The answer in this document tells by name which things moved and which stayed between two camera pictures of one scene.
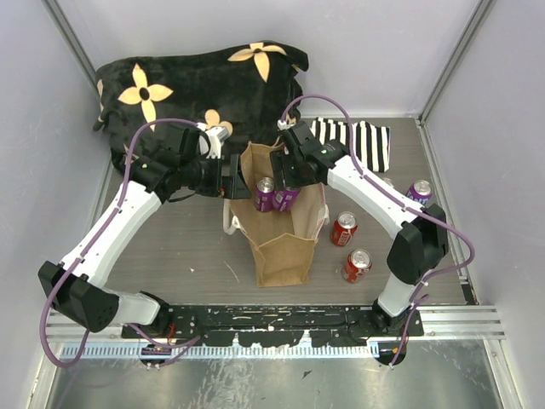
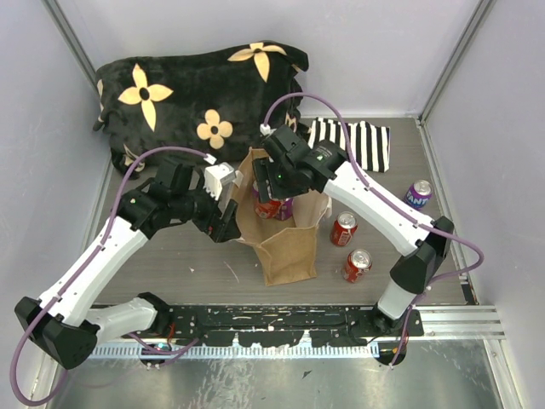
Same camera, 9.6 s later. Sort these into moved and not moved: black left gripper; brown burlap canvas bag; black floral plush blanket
Moved: black left gripper
Not moved: black floral plush blanket; brown burlap canvas bag
